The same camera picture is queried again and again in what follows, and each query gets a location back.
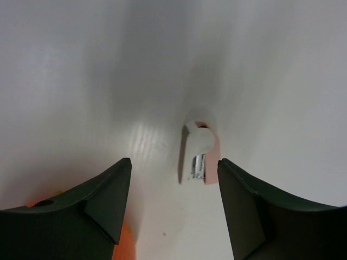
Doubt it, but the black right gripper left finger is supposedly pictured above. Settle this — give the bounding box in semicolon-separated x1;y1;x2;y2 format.
1;158;132;259

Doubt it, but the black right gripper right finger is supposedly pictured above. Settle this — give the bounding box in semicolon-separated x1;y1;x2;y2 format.
217;159;346;259

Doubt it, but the orange round desk organizer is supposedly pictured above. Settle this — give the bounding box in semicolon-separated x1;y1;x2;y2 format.
19;190;135;259

